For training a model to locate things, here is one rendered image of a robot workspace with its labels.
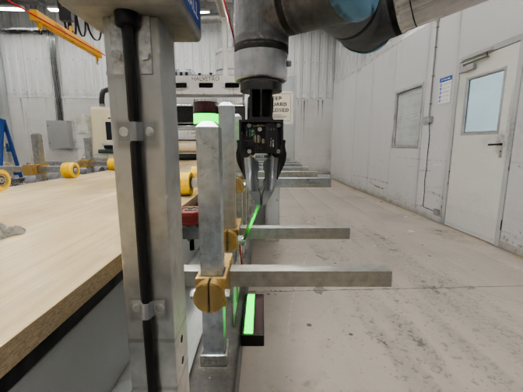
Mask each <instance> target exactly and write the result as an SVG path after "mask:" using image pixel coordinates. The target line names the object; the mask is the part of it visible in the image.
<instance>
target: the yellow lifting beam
mask: <svg viewBox="0 0 523 392"><path fill-rule="evenodd" d="M29 12H31V13H33V14H34V15H36V16H38V17H40V18H41V19H43V20H45V21H47V22H48V23H50V24H52V25H53V26H56V27H57V28H59V29H60V30H63V31H64V32H66V33H68V34H69V35H71V36H73V37H74V38H76V39H78V40H80V41H82V42H83V43H85V44H87V45H89V46H91V47H92V48H94V49H96V50H98V51H99V52H101V53H102V51H100V50H99V49H97V48H95V47H94V46H93V45H91V44H89V43H87V42H86V41H84V40H83V39H82V38H80V37H78V36H76V35H75V32H74V29H73V27H72V26H69V28H68V30H67V29H66V28H64V27H63V26H61V25H60V24H58V23H56V22H55V21H54V20H52V19H50V18H48V17H47V16H45V15H44V14H43V13H41V12H39V11H37V10H36V9H29ZM30 20H32V21H34V22H35V23H36V24H37V27H38V29H39V30H40V31H42V27H44V28H45V29H47V30H50V31H51V32H52V33H55V34H56V35H58V36H60V37H61V38H63V39H65V40H67V41H68V42H70V43H71V44H74V45H75V46H77V47H79V48H81V49H82V50H84V51H86V52H87V53H89V54H91V55H92V56H94V57H96V61H97V62H98V61H99V58H102V54H101V53H99V52H97V51H95V50H94V49H92V48H90V47H88V46H86V45H85V44H83V43H81V42H79V41H77V40H76V39H74V38H72V37H70V36H69V35H67V34H65V33H63V32H61V31H60V30H58V29H56V28H54V27H53V26H51V25H49V24H47V23H45V22H44V21H42V20H40V19H38V18H37V17H35V16H33V15H31V14H30Z"/></svg>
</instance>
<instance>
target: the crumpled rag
mask: <svg viewBox="0 0 523 392"><path fill-rule="evenodd" d="M25 231H26V229H24V228H23V227H22V226H18V225H14V226H9V227H7V226H6V225H5V224H3V223H1V222H0V239H1V238H7V237H8V236H9V235H10V236H11V235H13V234H14V235H15V234H17V233H18V234H24V233H25Z"/></svg>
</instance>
